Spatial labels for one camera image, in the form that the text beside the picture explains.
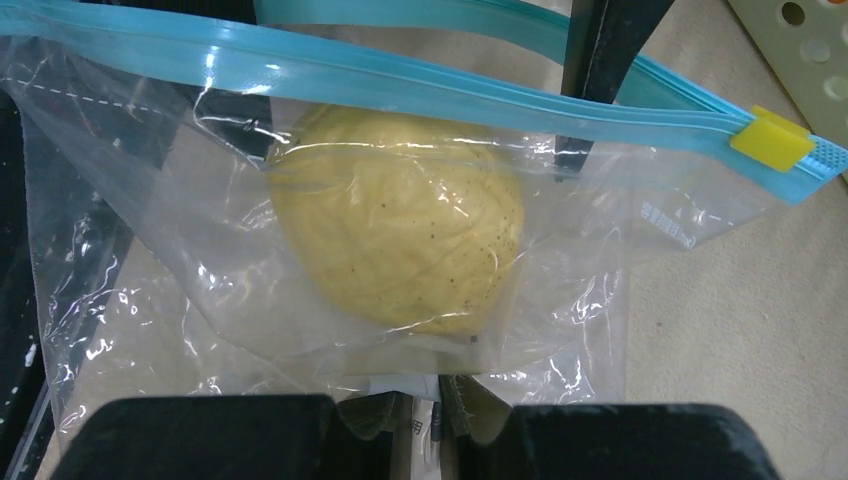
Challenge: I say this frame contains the clear zip bag blue seal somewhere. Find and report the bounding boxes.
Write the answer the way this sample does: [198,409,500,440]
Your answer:
[1,1,847,442]

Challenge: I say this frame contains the yellow fake lemon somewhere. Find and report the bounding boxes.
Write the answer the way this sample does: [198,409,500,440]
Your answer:
[266,106,524,335]

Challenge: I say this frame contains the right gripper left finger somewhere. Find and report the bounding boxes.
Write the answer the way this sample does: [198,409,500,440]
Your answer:
[52,393,402,479]

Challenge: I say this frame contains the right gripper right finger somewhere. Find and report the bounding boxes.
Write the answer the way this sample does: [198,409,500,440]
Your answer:
[439,375,780,479]

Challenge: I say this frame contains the light green perforated plastic basket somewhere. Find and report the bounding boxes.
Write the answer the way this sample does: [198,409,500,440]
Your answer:
[729,0,847,147]

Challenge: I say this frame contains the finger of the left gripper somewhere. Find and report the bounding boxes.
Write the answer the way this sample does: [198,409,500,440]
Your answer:
[555,0,677,175]

